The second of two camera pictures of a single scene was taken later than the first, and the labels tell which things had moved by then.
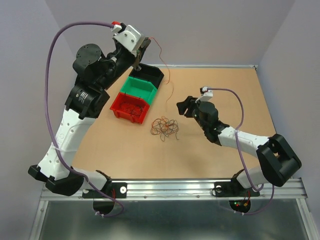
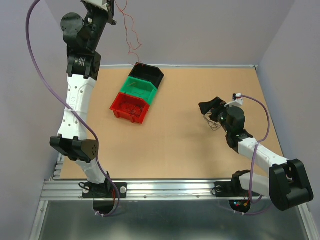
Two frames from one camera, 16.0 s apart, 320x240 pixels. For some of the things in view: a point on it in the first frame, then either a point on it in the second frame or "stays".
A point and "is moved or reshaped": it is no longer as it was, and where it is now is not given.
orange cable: [169, 79] to [132, 29]
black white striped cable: [133, 110] stays
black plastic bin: [150, 73] stays
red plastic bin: [130, 107] stays
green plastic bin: [137, 87] stays
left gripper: [145, 42] to [110, 12]
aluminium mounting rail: [183, 190] stays
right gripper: [189, 102] to [206, 106]
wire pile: [164, 127] is moved or reshaped
